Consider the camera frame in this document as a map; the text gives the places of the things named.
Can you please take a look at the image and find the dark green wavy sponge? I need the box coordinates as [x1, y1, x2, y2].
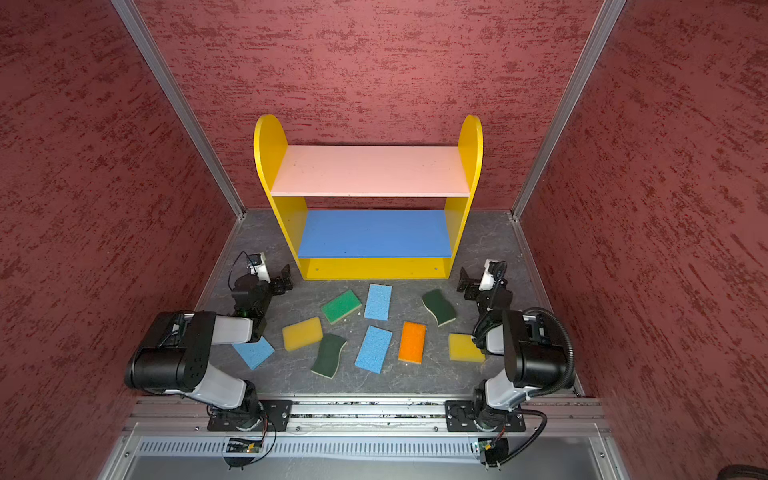
[311, 334, 347, 379]
[421, 289, 457, 326]

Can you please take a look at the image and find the bright green rectangular sponge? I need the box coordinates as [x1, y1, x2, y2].
[321, 290, 362, 325]

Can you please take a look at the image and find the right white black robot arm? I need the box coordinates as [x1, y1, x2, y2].
[457, 261, 575, 432]

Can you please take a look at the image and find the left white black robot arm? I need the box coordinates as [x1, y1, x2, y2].
[124, 260, 293, 432]

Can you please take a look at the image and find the yellow wooden shelf unit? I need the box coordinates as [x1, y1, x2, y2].
[253, 115, 484, 280]

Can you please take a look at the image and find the blue lower shelf board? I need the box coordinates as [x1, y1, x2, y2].
[298, 210, 452, 259]

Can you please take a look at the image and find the pink upper shelf board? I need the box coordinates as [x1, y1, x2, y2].
[271, 145, 480, 198]

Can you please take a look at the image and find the light blue sponge left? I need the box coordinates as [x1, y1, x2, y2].
[233, 337, 275, 370]

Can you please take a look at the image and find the light blue sponge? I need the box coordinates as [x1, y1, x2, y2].
[233, 337, 275, 370]
[364, 284, 393, 321]
[355, 326, 392, 374]

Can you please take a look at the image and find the yellow sponge right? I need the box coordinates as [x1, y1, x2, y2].
[449, 333, 486, 363]

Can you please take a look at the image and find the yellow sponge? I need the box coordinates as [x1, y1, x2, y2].
[282, 317, 324, 352]
[449, 333, 486, 363]

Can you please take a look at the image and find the yellow sponge left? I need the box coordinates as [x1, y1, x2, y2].
[282, 317, 324, 352]

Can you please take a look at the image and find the orange sponge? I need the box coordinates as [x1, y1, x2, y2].
[398, 322, 427, 364]

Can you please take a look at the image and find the light blue sponge upper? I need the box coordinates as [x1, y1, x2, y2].
[364, 284, 393, 321]

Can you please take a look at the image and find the light blue sponge middle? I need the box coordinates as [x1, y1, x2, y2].
[355, 326, 392, 374]

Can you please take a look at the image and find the right small circuit board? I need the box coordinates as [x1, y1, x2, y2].
[476, 439, 509, 457]

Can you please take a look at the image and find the small circuit board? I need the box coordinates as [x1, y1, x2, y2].
[225, 438, 264, 455]
[476, 439, 509, 457]

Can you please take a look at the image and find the left small circuit board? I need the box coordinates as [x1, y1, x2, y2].
[225, 438, 264, 455]

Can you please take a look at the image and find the right aluminium corner profile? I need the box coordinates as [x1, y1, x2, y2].
[511, 0, 626, 223]

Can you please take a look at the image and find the aluminium corner profile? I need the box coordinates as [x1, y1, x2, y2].
[511, 0, 626, 223]
[111, 0, 247, 220]

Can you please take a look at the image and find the left aluminium corner profile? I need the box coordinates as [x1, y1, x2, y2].
[111, 0, 247, 220]

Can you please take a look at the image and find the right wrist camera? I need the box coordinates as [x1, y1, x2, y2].
[479, 259, 506, 291]

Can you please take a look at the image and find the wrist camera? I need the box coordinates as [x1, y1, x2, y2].
[246, 252, 270, 282]
[479, 259, 506, 291]

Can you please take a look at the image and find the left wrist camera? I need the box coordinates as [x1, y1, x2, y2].
[246, 252, 270, 282]

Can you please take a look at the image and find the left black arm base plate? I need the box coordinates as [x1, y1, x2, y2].
[207, 399, 294, 434]

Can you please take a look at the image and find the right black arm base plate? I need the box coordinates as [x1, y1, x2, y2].
[444, 400, 526, 434]

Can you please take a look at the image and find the white slotted cable duct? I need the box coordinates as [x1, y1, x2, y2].
[135, 436, 479, 463]

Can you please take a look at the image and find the aluminium mounting rail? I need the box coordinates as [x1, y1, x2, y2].
[120, 395, 612, 437]

